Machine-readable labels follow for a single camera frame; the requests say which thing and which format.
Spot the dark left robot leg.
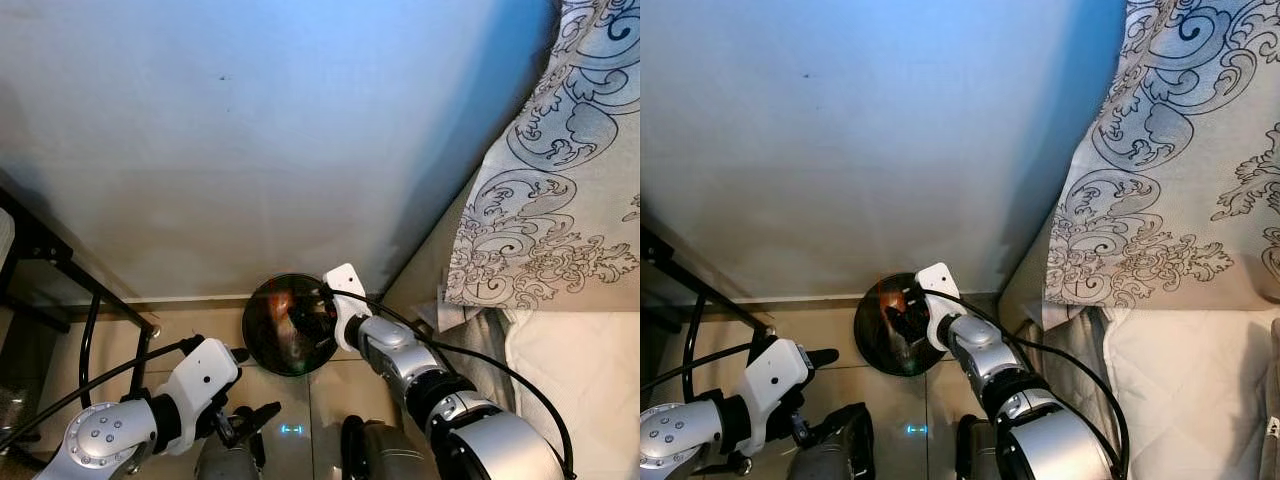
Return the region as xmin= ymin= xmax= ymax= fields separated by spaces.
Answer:
xmin=195 ymin=405 xmax=269 ymax=480
xmin=790 ymin=403 xmax=876 ymax=480

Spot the dark robot leg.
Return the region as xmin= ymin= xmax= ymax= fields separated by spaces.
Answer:
xmin=790 ymin=403 xmax=876 ymax=480
xmin=340 ymin=415 xmax=441 ymax=480
xmin=195 ymin=405 xmax=269 ymax=480
xmin=955 ymin=415 xmax=1011 ymax=480

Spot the round black bin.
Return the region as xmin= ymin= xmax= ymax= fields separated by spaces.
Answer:
xmin=853 ymin=272 xmax=946 ymax=378
xmin=242 ymin=272 xmax=341 ymax=378

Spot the dark right robot leg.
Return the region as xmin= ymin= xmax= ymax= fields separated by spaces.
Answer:
xmin=340 ymin=415 xmax=441 ymax=480
xmin=955 ymin=415 xmax=1011 ymax=480

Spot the black metal rack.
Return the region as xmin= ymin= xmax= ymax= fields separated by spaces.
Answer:
xmin=640 ymin=225 xmax=776 ymax=401
xmin=0 ymin=185 xmax=161 ymax=441

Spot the white quilted mattress pad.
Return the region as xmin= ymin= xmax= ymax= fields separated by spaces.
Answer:
xmin=1100 ymin=308 xmax=1273 ymax=480
xmin=505 ymin=310 xmax=641 ymax=480

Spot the white scroll print cushion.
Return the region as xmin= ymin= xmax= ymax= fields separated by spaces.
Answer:
xmin=1042 ymin=0 xmax=1280 ymax=311
xmin=440 ymin=0 xmax=641 ymax=311

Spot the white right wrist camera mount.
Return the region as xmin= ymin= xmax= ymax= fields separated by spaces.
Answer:
xmin=915 ymin=262 xmax=963 ymax=351
xmin=323 ymin=263 xmax=373 ymax=351

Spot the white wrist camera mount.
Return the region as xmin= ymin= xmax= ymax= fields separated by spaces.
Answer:
xmin=160 ymin=338 xmax=241 ymax=456
xmin=735 ymin=338 xmax=813 ymax=456
xmin=323 ymin=263 xmax=373 ymax=351
xmin=915 ymin=262 xmax=963 ymax=351

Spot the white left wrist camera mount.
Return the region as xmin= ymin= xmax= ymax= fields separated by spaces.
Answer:
xmin=735 ymin=338 xmax=813 ymax=456
xmin=160 ymin=338 xmax=241 ymax=456

